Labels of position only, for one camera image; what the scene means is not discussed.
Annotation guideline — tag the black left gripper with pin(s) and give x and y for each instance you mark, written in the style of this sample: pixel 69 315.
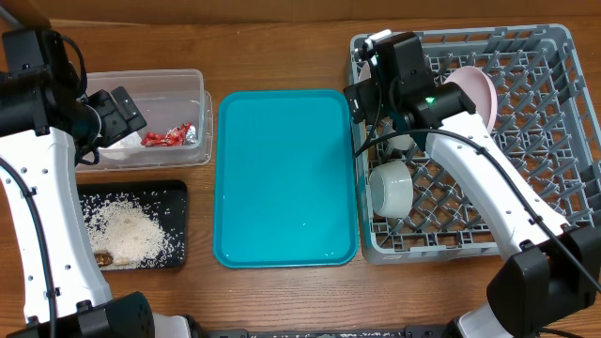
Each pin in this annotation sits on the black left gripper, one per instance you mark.
pixel 117 126

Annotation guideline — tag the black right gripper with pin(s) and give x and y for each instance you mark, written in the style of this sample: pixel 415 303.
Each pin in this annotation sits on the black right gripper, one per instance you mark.
pixel 361 99

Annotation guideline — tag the white tissue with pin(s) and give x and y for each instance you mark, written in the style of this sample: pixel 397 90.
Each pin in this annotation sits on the white tissue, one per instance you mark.
pixel 123 148

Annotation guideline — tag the pink small bowl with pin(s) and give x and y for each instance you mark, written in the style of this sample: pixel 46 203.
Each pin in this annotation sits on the pink small bowl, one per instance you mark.
pixel 364 74

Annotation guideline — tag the white paper cup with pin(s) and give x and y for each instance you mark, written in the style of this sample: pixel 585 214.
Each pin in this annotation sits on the white paper cup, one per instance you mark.
pixel 401 142

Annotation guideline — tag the red snack wrapper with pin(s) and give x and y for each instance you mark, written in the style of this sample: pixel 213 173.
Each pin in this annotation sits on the red snack wrapper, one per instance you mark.
pixel 182 135

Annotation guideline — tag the pink plate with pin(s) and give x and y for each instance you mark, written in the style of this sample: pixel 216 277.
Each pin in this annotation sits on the pink plate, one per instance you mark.
pixel 480 89

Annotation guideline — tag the rice pile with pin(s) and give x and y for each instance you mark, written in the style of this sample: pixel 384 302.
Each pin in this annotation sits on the rice pile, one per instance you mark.
pixel 131 231

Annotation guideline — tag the metal bowl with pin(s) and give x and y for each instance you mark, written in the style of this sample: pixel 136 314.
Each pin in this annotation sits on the metal bowl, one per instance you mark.
pixel 391 190

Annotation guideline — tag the brown food piece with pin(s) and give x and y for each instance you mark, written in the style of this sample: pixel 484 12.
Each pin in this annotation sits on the brown food piece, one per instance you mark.
pixel 103 259

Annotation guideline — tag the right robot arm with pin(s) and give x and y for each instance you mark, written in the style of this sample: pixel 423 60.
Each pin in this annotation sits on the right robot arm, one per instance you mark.
pixel 551 269

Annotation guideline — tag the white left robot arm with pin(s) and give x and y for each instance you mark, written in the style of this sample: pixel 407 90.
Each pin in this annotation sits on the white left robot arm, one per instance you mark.
pixel 49 124

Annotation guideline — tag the grey dishwasher rack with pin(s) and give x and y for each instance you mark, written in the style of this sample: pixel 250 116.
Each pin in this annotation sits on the grey dishwasher rack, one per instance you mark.
pixel 546 125

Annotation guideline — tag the clear plastic bin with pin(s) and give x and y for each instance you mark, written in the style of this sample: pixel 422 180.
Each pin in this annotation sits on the clear plastic bin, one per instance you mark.
pixel 166 98

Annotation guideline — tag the black tray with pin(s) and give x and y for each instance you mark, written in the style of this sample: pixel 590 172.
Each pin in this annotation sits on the black tray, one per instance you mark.
pixel 171 194

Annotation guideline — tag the teal plastic tray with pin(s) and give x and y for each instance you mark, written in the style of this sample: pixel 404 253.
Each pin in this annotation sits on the teal plastic tray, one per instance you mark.
pixel 284 182

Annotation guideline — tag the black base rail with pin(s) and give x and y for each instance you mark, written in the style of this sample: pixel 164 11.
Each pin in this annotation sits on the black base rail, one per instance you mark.
pixel 413 331

